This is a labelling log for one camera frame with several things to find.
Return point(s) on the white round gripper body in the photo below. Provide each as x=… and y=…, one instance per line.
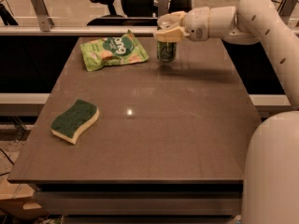
x=196, y=25

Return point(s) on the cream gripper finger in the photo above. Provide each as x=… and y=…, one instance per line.
x=171, y=19
x=171, y=34

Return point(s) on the green soda can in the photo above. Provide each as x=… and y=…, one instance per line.
x=166, y=51

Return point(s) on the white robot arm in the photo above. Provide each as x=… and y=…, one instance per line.
x=271, y=178

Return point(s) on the green rice chip bag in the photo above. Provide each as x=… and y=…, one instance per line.
x=110, y=51

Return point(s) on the black office chair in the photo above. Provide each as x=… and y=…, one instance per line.
x=138, y=12

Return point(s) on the green and yellow sponge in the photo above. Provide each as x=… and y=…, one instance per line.
x=75, y=121

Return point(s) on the cardboard box under table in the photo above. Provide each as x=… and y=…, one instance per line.
x=17, y=200

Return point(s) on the middle metal rail bracket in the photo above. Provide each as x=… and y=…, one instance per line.
x=162, y=7

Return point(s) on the metal rail bracket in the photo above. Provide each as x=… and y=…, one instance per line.
x=44, y=20
x=287, y=7
x=162, y=7

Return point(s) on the right metal rail bracket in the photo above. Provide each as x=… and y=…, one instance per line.
x=287, y=7

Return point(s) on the left metal rail bracket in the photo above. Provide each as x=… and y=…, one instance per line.
x=44, y=20

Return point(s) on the horizontal glass barrier rail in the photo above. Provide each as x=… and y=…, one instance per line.
x=78, y=31

